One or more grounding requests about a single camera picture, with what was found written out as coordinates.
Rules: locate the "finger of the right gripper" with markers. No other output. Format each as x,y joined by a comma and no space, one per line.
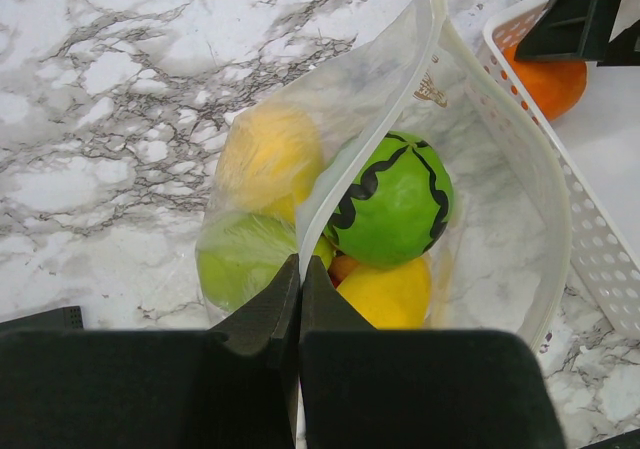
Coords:
576,30

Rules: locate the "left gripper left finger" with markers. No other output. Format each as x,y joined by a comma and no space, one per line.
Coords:
231,386

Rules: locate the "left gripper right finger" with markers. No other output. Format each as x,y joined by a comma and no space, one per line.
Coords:
369,388

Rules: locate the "orange toy fruit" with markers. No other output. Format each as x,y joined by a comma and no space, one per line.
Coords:
556,87

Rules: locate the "yellow toy banana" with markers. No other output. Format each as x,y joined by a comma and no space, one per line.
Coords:
396,298

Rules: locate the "orange-yellow toy fruit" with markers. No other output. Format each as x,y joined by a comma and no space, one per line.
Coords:
341,266

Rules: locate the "green toy lime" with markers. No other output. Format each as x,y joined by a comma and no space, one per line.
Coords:
238,255

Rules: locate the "white perforated basket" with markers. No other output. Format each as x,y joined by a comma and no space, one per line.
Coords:
597,146

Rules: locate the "green striped toy watermelon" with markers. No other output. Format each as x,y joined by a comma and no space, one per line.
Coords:
397,206

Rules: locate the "clear dotted zip bag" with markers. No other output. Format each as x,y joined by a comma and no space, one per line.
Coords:
503,259

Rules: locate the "yellow toy lemon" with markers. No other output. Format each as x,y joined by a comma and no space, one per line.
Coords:
270,161

